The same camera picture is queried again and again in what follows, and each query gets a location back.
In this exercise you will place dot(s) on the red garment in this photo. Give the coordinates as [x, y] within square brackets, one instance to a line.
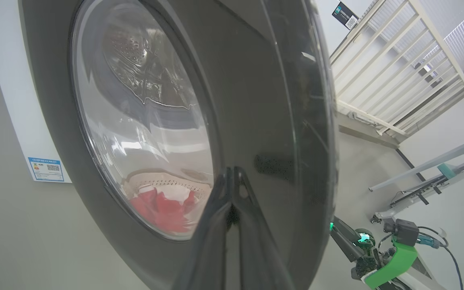
[163, 213]

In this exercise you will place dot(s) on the white slatted crib rail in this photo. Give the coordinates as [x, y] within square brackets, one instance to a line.
[369, 117]

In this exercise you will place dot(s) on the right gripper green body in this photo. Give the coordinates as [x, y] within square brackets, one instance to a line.
[397, 262]

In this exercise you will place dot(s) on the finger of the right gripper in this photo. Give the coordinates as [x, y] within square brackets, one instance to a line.
[344, 231]
[344, 245]

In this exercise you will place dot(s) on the black QR code sign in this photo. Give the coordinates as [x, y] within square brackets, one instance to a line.
[344, 14]

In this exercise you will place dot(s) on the black glass washing machine door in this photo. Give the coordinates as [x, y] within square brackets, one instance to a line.
[256, 100]

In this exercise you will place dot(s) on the blue energy label sticker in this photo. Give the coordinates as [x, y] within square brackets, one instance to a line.
[46, 169]

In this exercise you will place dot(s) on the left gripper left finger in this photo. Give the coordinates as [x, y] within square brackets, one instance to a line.
[212, 249]

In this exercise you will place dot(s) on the white washing machine body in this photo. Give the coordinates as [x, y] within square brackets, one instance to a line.
[10, 80]

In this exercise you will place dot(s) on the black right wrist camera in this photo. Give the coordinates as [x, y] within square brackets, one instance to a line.
[405, 231]

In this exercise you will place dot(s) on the grey metal stand frame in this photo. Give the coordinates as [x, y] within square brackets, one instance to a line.
[429, 164]

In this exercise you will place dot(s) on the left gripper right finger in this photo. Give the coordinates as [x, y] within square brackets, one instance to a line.
[256, 249]

